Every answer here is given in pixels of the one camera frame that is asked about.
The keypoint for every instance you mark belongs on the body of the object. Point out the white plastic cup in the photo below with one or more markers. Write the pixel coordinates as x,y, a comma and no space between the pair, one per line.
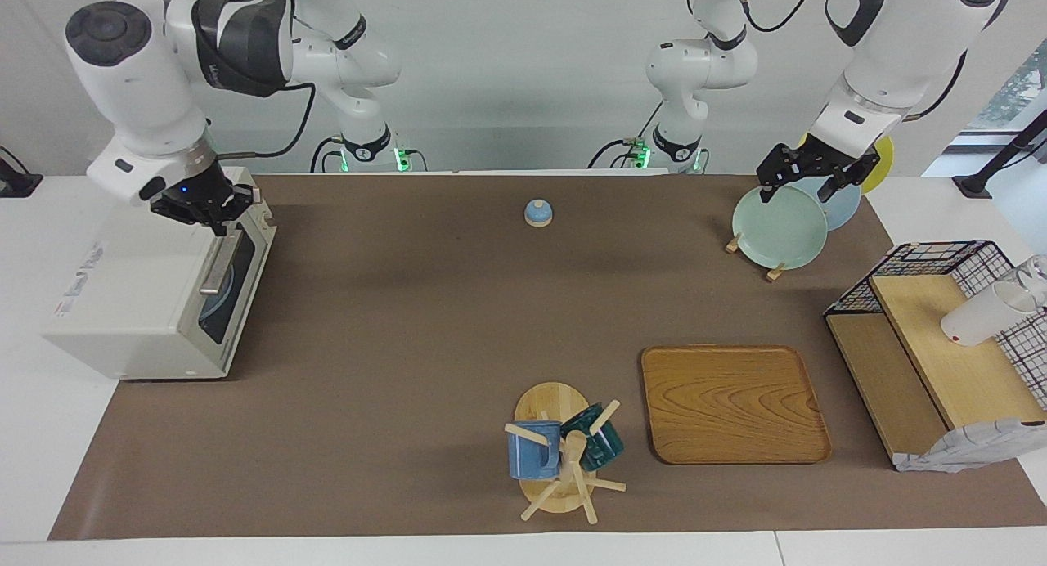
977,321

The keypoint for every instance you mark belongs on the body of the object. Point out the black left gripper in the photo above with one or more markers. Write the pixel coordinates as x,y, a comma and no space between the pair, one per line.
818,161

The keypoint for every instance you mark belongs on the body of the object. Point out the window with frame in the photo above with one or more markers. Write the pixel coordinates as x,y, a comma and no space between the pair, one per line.
1018,83

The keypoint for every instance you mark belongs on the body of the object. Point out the wooden serving tray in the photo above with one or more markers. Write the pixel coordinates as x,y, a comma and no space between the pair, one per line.
732,402

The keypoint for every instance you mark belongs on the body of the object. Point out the wooden plate rack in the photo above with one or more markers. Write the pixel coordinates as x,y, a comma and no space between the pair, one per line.
774,273

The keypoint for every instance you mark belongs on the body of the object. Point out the pale green plate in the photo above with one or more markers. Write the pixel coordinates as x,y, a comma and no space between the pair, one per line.
777,231

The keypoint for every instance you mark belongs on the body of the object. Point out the blue mug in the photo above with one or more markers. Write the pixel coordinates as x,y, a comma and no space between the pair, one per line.
532,460

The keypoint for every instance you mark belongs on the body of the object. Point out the small blue dome knob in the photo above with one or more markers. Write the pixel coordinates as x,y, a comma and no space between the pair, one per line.
537,215

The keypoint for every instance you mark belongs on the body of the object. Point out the black clamp mount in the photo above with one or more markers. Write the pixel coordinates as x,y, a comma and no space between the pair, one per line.
16,181

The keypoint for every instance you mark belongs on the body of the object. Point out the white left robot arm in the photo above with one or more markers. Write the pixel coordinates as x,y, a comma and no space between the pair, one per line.
891,67

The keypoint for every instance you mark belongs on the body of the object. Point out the pale blue racked plate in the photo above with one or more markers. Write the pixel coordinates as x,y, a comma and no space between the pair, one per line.
842,210

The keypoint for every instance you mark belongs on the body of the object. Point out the light blue plate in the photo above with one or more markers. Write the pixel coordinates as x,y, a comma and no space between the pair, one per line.
219,300

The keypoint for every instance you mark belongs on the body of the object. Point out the wooden mug tree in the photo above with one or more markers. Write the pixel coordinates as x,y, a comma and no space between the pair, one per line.
552,402

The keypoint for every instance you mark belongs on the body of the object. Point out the dark green mug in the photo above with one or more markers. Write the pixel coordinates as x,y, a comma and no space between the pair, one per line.
605,447

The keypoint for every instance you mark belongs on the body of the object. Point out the grey patterned cloth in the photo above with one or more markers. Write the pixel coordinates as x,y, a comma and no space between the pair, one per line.
973,447

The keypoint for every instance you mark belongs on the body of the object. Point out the clear glass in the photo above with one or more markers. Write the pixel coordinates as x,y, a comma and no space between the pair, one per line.
1035,276

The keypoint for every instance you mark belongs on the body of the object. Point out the brown table mat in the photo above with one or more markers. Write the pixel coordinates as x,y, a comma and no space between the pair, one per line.
458,345

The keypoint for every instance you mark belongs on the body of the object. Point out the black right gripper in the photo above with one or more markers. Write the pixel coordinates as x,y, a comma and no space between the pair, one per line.
204,198

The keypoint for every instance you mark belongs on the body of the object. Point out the yellow plate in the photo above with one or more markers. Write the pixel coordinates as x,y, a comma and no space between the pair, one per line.
883,161

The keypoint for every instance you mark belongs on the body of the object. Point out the wooden step shelf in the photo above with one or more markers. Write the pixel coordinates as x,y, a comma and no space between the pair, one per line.
957,378

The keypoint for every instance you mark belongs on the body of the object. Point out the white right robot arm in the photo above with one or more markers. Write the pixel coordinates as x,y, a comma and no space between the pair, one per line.
139,100

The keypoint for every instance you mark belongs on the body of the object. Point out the white toaster oven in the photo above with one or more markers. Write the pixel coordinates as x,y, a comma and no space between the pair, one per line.
123,296

